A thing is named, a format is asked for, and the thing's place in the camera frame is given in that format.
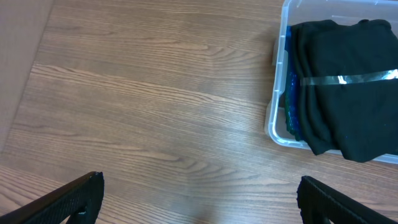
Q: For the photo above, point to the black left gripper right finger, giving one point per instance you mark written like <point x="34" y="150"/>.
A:
<point x="321" y="204"/>

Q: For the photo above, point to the brown cardboard backdrop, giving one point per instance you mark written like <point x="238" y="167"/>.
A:
<point x="22" y="26"/>

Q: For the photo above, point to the large black garment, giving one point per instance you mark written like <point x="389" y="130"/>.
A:
<point x="347" y="87"/>

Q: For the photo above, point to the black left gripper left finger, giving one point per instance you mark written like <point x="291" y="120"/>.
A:
<point x="76" y="202"/>

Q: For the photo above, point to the sparkly blue garment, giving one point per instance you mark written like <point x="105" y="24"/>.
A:
<point x="291" y="91"/>

